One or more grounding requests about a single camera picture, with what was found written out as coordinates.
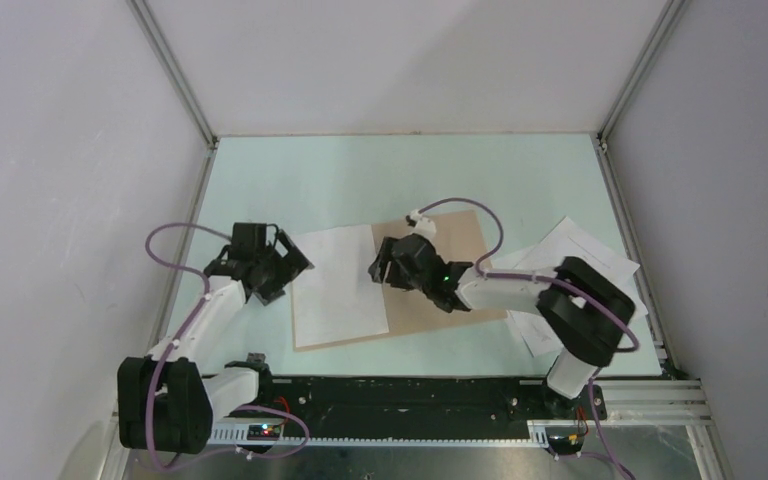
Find brown cardboard folder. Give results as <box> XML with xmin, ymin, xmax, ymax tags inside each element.
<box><xmin>293</xmin><ymin>210</ymin><xmax>510</xmax><ymax>353</ymax></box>

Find white paper sheet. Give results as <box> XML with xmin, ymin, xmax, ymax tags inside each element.
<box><xmin>292</xmin><ymin>224</ymin><xmax>389</xmax><ymax>350</ymax></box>

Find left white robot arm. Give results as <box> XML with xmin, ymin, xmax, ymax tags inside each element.
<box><xmin>117</xmin><ymin>223</ymin><xmax>313</xmax><ymax>454</ymax></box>

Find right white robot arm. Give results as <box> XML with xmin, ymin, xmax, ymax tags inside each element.
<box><xmin>368</xmin><ymin>234</ymin><xmax>640</xmax><ymax>418</ymax></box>

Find printed paper sheet stack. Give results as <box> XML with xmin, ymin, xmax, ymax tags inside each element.
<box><xmin>493</xmin><ymin>217</ymin><xmax>648</xmax><ymax>357</ymax></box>

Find left circuit board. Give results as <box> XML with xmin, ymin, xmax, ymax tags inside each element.
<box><xmin>246</xmin><ymin>424</ymin><xmax>282</xmax><ymax>442</ymax></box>

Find circuit board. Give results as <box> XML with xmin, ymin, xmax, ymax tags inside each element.
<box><xmin>547</xmin><ymin>434</ymin><xmax>584</xmax><ymax>456</ymax></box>
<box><xmin>246</xmin><ymin>424</ymin><xmax>282</xmax><ymax>442</ymax></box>

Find right circuit board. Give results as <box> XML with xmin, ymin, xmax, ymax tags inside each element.
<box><xmin>547</xmin><ymin>434</ymin><xmax>584</xmax><ymax>456</ymax></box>

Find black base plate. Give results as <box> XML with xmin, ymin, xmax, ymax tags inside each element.
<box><xmin>252</xmin><ymin>376</ymin><xmax>607</xmax><ymax>442</ymax></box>

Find aluminium frame rail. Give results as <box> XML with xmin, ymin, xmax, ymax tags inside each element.
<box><xmin>110</xmin><ymin>377</ymin><xmax>713</xmax><ymax>448</ymax></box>

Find left corner aluminium post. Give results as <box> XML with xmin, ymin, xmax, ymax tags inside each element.
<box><xmin>126</xmin><ymin>0</ymin><xmax>218</xmax><ymax>148</ymax></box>

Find corner aluminium post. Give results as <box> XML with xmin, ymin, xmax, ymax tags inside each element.
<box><xmin>597</xmin><ymin>0</ymin><xmax>691</xmax><ymax>144</ymax></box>
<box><xmin>126</xmin><ymin>0</ymin><xmax>218</xmax><ymax>148</ymax></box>

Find right corner aluminium post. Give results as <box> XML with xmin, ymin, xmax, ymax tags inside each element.
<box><xmin>597</xmin><ymin>0</ymin><xmax>691</xmax><ymax>144</ymax></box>

